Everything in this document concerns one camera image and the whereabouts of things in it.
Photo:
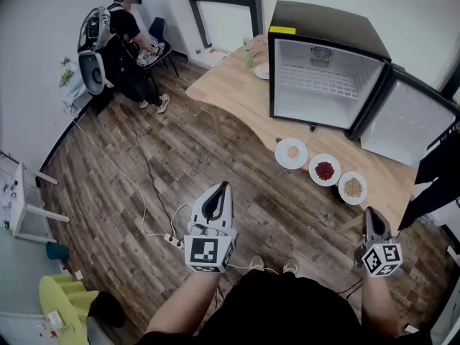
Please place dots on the white side table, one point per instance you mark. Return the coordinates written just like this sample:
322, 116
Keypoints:
21, 200

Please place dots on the white power strip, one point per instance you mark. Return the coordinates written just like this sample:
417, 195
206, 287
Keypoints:
174, 241

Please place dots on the person's left shoe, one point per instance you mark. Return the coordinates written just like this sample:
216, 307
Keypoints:
257, 262

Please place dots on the person's shoe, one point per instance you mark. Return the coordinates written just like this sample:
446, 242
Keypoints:
257, 262
290, 266

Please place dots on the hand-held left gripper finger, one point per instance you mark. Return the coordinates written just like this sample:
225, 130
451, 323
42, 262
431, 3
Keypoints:
227, 210
198, 210

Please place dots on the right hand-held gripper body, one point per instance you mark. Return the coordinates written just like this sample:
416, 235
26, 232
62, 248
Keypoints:
381, 259

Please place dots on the white plate with egg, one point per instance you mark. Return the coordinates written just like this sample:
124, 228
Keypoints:
284, 160

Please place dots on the pale green cup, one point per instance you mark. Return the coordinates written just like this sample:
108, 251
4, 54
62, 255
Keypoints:
248, 59

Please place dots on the brown egg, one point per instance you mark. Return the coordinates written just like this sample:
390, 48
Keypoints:
293, 151

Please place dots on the pile of red beans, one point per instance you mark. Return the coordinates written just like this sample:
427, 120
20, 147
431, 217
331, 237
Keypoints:
325, 171

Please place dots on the black mini fridge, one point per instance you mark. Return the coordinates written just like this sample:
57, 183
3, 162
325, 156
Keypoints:
323, 23

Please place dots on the white plate with yellow grains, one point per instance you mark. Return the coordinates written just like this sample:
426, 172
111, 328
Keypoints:
354, 200

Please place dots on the small empty white plate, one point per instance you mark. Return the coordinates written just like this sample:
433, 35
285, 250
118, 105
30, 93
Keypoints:
262, 72

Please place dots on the person's left forearm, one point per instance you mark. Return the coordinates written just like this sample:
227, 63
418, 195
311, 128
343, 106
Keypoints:
183, 300

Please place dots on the white plate with red beans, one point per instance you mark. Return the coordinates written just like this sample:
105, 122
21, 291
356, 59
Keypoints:
325, 183

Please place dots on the green leafy plant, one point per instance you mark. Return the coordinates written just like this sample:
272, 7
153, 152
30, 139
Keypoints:
66, 74

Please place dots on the floral cushion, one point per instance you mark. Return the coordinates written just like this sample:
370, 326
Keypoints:
147, 58

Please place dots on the person's right forearm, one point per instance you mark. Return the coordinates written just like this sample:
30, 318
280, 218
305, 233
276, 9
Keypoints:
381, 300

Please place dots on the pale teal plastic bag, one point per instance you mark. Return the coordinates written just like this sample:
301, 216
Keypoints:
75, 95

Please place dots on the black bag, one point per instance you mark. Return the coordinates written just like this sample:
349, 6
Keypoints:
108, 309

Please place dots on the blue chair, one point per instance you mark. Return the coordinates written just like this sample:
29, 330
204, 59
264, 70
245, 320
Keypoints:
158, 27

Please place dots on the person's right shoe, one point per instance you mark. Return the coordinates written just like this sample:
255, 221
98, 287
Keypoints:
290, 266

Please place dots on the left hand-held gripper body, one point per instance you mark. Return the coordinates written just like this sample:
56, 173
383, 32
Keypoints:
203, 253

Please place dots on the small white box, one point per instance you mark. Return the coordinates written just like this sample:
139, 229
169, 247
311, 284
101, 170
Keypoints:
54, 318

